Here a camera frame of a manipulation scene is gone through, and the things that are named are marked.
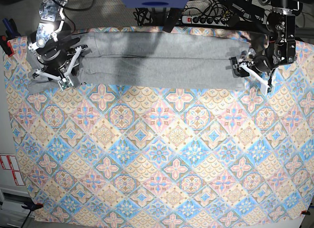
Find grey T-shirt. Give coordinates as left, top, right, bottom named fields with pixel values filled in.
left=28, top=31, right=253, bottom=94

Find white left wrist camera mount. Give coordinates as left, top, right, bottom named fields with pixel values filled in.
left=230, top=57, right=274, bottom=96

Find white power strip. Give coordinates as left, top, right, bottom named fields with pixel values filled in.
left=181, top=15, right=227, bottom=26

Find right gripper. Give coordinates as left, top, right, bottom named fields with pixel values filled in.
left=36, top=46, right=82, bottom=75

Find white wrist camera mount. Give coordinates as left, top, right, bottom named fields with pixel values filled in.
left=230, top=57, right=274, bottom=96
left=31, top=45, right=88, bottom=91

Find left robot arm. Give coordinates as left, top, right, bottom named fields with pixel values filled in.
left=230, top=0, right=299, bottom=77

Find bottom right spring clamp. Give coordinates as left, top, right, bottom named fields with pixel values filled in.
left=301, top=210, right=311, bottom=215

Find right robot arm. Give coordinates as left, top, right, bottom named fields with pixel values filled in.
left=27, top=0, right=80, bottom=76

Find left edge spring clamp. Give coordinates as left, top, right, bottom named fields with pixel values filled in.
left=0, top=18, right=15, bottom=57

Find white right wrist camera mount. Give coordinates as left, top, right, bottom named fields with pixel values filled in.
left=31, top=45, right=88, bottom=91

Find patterned tablecloth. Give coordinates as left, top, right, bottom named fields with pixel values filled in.
left=0, top=37, right=314, bottom=228

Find black table clamp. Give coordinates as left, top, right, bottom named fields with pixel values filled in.
left=162, top=8, right=183, bottom=33

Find red white labels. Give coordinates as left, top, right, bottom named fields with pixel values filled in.
left=0, top=154, right=25, bottom=186

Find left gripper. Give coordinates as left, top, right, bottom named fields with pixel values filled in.
left=232, top=50, right=273, bottom=78

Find bottom left spring clamp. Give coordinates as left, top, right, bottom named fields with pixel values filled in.
left=21, top=202, right=43, bottom=212

